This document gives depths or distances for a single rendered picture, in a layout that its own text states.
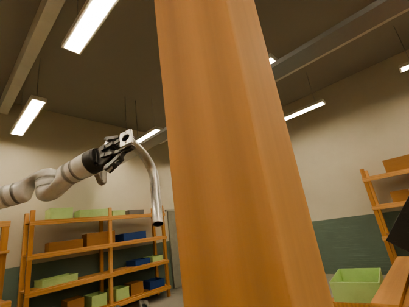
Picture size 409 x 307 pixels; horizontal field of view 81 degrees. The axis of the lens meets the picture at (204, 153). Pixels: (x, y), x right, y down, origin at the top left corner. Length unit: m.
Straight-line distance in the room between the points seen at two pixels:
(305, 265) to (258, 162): 0.08
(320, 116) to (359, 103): 0.92
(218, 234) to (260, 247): 0.03
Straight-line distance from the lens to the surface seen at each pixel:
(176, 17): 0.29
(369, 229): 6.77
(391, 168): 6.18
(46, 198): 0.91
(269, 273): 0.17
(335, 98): 7.25
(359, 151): 6.81
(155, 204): 0.72
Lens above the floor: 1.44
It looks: 17 degrees up
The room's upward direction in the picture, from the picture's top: 8 degrees counter-clockwise
